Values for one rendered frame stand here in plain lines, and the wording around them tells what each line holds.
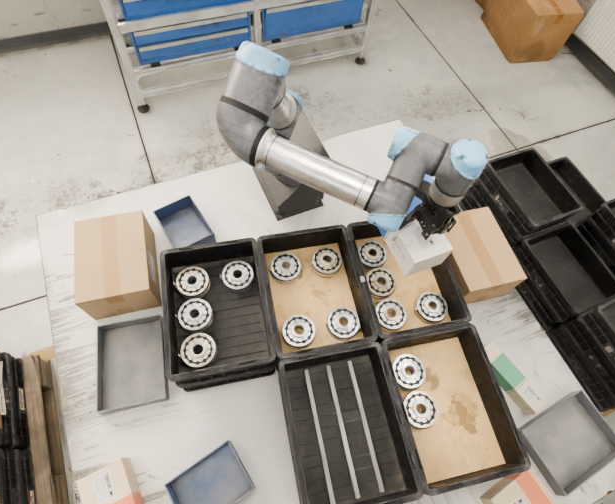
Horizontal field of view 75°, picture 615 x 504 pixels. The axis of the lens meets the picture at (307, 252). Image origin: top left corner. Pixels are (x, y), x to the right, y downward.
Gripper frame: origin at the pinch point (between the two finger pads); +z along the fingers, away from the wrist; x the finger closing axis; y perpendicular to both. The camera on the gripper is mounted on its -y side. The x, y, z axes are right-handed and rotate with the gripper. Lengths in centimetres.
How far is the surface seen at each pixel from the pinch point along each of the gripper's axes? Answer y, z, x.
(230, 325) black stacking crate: -1, 29, -55
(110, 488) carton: 29, 34, -99
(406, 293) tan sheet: 9.3, 28.3, 2.4
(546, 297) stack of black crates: 24, 73, 86
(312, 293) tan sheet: -1.9, 28.4, -27.2
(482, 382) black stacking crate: 43, 24, 8
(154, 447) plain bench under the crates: 22, 41, -87
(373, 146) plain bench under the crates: -62, 42, 29
